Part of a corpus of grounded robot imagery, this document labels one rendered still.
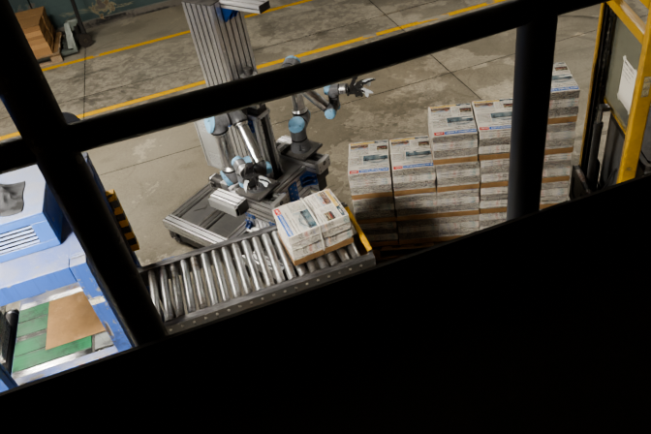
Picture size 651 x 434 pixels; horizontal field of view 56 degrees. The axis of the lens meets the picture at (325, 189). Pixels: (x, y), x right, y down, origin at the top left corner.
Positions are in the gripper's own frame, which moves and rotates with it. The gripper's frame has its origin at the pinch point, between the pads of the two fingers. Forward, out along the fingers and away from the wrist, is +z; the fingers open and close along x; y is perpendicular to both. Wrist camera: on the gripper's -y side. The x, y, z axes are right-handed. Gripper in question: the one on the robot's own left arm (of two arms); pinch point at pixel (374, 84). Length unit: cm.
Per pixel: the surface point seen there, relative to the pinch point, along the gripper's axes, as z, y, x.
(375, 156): -0.3, 36.9, 31.6
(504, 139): 84, 21, 35
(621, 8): 150, -41, -10
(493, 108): 78, 16, 9
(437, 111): 41.8, 16.3, 10.8
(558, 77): 116, -7, 8
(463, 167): 59, 39, 41
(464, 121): 60, 15, 23
